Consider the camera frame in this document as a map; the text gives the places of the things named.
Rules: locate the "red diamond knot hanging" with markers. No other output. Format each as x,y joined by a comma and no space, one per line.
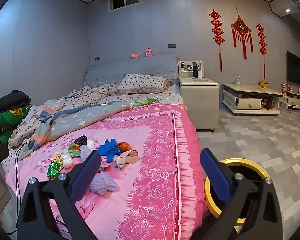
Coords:
241,27

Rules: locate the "dotted pillow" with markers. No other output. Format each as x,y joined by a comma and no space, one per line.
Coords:
142,83

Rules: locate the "white television stand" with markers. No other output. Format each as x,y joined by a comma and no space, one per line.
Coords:
295,101

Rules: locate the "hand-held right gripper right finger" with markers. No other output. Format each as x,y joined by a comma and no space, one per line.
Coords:
215,175

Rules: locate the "yellow pot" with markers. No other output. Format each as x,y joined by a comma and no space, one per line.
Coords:
263,83

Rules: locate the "grey patterned quilt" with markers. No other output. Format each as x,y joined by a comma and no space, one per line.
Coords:
72,96

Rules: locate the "green printed bag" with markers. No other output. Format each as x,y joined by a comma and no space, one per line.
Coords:
7,122

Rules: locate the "white cup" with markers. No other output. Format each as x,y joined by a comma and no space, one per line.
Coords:
199,73

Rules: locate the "black thermos bottle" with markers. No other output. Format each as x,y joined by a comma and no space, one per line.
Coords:
195,69

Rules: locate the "wall television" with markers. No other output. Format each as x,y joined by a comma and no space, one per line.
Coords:
296,68

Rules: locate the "green foil wrapper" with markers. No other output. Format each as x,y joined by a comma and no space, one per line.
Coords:
53,170

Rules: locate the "dark wall switch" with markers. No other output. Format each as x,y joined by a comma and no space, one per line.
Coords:
171,46

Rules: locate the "pink floral blanket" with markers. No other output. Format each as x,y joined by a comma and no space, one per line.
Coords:
152,167

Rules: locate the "white coffee table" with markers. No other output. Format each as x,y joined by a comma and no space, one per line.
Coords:
250,102

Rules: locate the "green snack packet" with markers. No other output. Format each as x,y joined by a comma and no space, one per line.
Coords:
73,151

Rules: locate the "black plastic bag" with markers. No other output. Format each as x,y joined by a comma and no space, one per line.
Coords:
81,140

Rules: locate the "black folded cloth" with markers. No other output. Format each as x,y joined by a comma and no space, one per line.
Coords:
11,100

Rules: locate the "brown cardboard piece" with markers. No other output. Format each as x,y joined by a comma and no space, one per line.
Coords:
0,192

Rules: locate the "green floral cloth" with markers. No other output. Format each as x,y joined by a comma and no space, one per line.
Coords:
143,102

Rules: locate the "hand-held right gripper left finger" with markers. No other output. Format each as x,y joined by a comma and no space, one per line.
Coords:
86,172

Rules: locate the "beige bedside cabinet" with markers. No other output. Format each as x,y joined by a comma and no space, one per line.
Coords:
200,102

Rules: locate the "yellow white wrapper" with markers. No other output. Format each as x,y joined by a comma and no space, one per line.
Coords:
58,156

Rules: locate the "grey lavender paper wad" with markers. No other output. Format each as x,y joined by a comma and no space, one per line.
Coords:
86,151

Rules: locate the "blue rubber glove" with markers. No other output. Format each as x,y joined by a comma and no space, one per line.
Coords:
110,148

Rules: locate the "beige paper wad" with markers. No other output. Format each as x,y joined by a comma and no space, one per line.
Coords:
126,158

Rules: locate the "pink plush toys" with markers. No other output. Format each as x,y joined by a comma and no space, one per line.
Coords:
285,88

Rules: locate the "yellow rim trash bin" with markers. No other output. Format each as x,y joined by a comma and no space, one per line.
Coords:
240,160

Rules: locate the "white figurine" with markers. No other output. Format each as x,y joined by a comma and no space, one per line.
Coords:
237,80

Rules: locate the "small wall window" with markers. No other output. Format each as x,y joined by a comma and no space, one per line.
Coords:
125,1

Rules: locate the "grey bed headboard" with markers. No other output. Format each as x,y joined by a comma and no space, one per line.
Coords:
140,66

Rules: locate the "dotted bedsheet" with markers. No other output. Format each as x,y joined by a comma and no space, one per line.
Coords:
165,95

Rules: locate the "orange peel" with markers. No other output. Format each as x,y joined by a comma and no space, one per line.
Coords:
124,146

